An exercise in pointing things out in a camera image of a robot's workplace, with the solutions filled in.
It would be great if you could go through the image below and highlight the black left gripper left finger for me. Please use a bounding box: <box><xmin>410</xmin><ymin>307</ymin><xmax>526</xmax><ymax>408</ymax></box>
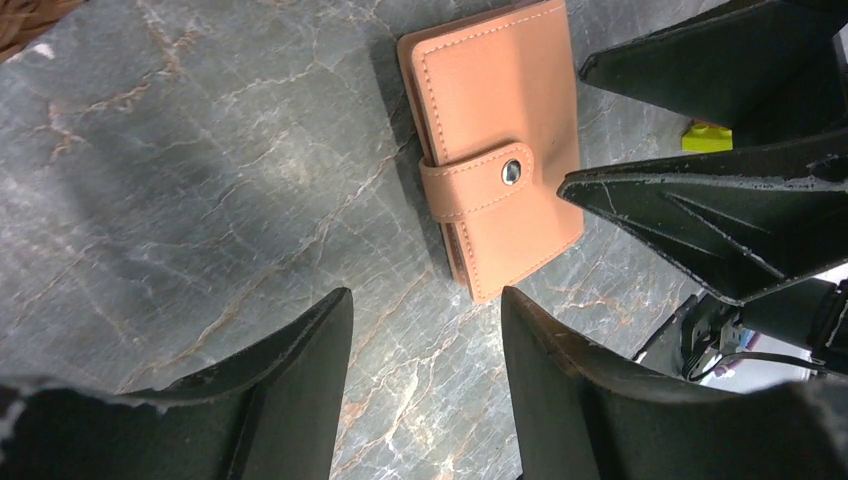
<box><xmin>1</xmin><ymin>288</ymin><xmax>354</xmax><ymax>479</ymax></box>

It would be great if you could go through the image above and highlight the brown woven basket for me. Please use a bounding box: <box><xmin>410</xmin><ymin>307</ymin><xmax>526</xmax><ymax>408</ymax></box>
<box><xmin>1</xmin><ymin>0</ymin><xmax>85</xmax><ymax>63</ymax></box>

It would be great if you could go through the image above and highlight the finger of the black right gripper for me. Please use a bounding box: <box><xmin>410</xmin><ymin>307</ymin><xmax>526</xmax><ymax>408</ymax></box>
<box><xmin>579</xmin><ymin>1</ymin><xmax>847</xmax><ymax>147</ymax></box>

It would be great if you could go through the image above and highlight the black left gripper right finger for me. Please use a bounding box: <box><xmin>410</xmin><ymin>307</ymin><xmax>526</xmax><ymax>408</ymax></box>
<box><xmin>501</xmin><ymin>287</ymin><xmax>847</xmax><ymax>479</ymax></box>

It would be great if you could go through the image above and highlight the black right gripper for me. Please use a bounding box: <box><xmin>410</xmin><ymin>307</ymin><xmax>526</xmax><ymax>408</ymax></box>
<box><xmin>557</xmin><ymin>46</ymin><xmax>848</xmax><ymax>384</ymax></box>

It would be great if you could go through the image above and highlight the yellow-green small block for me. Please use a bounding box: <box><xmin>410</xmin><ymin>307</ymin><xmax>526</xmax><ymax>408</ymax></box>
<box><xmin>681</xmin><ymin>120</ymin><xmax>733</xmax><ymax>153</ymax></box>

